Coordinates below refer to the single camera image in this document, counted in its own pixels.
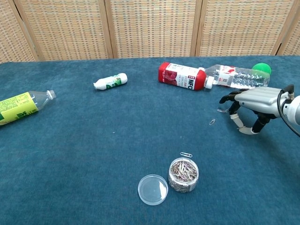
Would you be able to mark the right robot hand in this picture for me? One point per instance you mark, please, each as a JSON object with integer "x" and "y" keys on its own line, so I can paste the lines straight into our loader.
{"x": 257, "y": 98}

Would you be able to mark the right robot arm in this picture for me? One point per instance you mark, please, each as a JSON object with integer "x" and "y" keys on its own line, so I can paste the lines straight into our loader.
{"x": 294, "y": 110}

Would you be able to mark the heap of paper clips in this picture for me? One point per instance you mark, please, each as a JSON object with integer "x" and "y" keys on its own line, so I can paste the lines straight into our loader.
{"x": 184, "y": 170}

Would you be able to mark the jar of paper clips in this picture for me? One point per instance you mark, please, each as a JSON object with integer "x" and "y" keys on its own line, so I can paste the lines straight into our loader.
{"x": 183, "y": 175}

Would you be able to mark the clear water bottle red label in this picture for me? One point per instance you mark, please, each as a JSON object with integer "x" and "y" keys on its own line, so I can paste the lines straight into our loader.
{"x": 236, "y": 76}

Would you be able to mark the green ball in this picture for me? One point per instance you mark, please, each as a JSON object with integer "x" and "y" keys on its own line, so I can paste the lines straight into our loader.
{"x": 262, "y": 68}

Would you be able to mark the woven bamboo screen panel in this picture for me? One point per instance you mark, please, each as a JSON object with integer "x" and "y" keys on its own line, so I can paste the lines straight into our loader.
{"x": 150, "y": 25}
{"x": 294, "y": 35}
{"x": 65, "y": 28}
{"x": 239, "y": 25}
{"x": 14, "y": 30}

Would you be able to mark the red juice bottle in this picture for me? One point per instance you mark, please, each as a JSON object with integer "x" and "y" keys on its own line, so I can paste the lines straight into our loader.
{"x": 180, "y": 76}

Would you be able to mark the clear round plastic lid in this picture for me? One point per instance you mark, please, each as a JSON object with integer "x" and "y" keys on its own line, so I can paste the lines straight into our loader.
{"x": 153, "y": 189}

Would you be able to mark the small white plastic bottle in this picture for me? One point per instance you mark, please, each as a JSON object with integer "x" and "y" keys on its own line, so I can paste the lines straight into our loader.
{"x": 111, "y": 81}

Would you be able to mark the blue felt table cloth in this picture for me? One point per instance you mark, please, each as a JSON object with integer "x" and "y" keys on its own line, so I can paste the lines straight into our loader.
{"x": 93, "y": 152}

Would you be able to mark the green yellow label plastic bottle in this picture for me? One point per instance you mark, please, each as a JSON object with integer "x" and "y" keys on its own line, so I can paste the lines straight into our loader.
{"x": 18, "y": 107}

